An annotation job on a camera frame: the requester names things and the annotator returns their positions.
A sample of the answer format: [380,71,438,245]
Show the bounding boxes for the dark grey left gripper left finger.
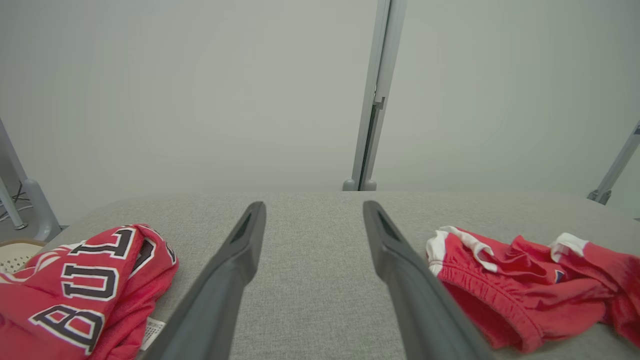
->
[142,201,267,360]

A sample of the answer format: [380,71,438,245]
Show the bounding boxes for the red shorts with white trim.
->
[425,226,640,354]

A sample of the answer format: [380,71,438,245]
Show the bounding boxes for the grey diagonal frame strut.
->
[587,120,640,206]

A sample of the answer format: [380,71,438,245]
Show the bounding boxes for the thin grey metal pole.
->
[0,177,28,231]

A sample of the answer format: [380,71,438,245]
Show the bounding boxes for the red Bulls basketball jersey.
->
[0,223,180,360]

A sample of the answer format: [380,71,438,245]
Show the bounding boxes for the grey curved frame leg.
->
[0,117,62,242]

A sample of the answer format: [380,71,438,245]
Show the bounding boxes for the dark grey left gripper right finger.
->
[362,200,495,360]

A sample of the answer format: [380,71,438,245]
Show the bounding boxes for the black floor cables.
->
[0,181,32,221]

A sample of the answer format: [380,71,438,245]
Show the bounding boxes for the grey fabric padded surface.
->
[0,191,640,360]

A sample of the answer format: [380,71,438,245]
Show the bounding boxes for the grey vertical partition post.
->
[342,0,408,192]

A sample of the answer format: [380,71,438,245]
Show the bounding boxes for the beige perforated laundry basket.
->
[0,239,48,275]

